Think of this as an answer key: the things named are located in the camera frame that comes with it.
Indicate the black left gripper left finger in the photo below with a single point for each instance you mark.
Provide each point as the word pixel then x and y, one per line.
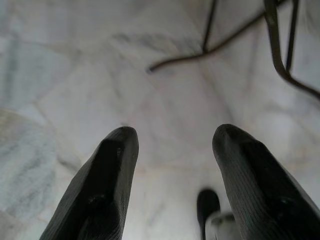
pixel 105 180

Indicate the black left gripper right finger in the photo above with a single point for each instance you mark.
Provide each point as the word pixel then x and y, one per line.
pixel 255 187

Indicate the marble top folding table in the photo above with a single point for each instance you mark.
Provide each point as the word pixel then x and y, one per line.
pixel 275 45

